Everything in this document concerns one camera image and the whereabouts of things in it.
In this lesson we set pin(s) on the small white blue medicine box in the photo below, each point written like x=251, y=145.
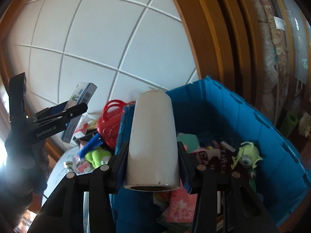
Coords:
x=76, y=106

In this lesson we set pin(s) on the pink tissue pack left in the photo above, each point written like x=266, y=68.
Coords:
x=182, y=206

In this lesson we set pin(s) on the red toy suitcase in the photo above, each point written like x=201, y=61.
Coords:
x=109, y=123

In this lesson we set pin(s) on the rolled patterned carpet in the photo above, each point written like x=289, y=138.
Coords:
x=276, y=69

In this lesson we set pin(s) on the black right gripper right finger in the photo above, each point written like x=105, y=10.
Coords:
x=218, y=198

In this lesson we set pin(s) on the blue fluffy feather duster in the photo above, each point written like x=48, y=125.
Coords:
x=94, y=142

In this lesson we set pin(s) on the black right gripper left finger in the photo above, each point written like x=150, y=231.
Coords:
x=63, y=209

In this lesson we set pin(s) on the green plush frog toy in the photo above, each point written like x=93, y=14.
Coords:
x=98, y=157

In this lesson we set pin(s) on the green one-eyed monster toy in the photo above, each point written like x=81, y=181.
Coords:
x=248, y=156

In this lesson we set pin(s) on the person left hand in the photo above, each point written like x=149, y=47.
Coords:
x=24, y=173

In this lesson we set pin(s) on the blue plastic storage crate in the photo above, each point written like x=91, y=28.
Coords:
x=208, y=109

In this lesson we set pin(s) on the striped white blue bedsheet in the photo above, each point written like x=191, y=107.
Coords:
x=59, y=172

